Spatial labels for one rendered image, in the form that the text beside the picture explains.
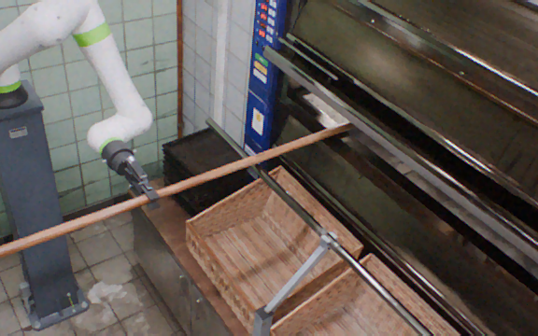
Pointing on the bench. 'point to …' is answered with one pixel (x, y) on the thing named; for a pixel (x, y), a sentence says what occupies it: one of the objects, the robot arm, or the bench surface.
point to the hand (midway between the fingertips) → (150, 196)
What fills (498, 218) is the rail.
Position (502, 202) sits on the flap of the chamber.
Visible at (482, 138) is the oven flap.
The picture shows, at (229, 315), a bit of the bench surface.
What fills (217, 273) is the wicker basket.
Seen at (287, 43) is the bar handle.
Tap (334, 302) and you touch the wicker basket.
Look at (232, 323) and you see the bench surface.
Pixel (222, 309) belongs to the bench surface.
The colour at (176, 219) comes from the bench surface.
